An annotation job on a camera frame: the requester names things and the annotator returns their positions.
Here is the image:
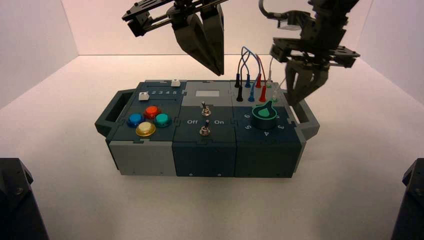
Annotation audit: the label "grey display screen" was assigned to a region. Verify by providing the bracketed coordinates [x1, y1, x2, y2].
[195, 89, 221, 98]

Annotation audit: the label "white jumper cable green plugs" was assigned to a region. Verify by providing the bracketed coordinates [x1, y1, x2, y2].
[266, 56, 288, 103]

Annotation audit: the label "black jumper cable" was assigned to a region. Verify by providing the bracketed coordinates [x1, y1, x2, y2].
[234, 52, 250, 103]

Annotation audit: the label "yellow push button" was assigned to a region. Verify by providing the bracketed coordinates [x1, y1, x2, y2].
[135, 121, 157, 138]

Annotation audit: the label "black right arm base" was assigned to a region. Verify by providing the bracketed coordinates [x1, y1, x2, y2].
[390, 157, 424, 240]

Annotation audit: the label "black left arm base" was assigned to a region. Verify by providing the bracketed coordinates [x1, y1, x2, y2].
[0, 157, 51, 240]

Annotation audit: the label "blue push button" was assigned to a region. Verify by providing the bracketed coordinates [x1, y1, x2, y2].
[126, 112, 146, 128]

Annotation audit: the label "red jumper cable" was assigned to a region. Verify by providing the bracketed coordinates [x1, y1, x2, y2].
[254, 54, 269, 103]

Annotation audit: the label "blue grey task box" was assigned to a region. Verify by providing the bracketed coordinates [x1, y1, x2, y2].
[94, 79, 321, 179]

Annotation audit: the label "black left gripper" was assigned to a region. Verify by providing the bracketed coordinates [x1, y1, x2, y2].
[121, 0, 230, 77]

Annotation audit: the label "green rotary knob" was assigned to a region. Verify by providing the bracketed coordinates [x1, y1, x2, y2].
[250, 99, 279, 130]

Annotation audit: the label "teal push button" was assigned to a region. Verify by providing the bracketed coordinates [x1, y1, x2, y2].
[153, 112, 173, 128]

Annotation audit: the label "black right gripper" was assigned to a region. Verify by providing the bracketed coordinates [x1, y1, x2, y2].
[269, 12, 362, 107]

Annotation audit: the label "black camera cable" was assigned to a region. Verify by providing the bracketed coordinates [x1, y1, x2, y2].
[258, 0, 290, 21]

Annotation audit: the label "red push button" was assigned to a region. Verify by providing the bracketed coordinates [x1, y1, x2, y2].
[143, 105, 162, 120]

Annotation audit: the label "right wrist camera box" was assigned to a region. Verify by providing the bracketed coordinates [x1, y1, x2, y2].
[277, 10, 315, 33]

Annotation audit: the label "blue jumper cable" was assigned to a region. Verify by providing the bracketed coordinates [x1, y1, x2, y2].
[241, 45, 261, 103]

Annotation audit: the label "metal toggle switch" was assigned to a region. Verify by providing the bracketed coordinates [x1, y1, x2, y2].
[199, 119, 212, 137]
[200, 101, 213, 117]

